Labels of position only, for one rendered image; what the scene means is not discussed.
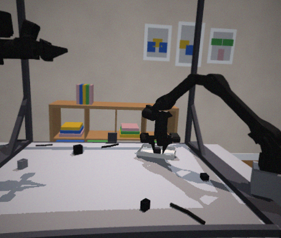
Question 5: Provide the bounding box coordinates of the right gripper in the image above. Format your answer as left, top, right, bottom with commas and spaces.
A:
10, 34, 68, 61

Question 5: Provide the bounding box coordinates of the dark grey metal support frame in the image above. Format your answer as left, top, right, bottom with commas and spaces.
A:
5, 0, 206, 155

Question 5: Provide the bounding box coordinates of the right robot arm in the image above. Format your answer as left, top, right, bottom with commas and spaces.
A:
0, 11, 40, 65

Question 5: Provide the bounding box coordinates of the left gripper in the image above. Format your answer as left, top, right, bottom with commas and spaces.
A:
140, 124, 180, 153

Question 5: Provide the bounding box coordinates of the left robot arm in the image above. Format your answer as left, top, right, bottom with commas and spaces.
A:
142, 74, 281, 174

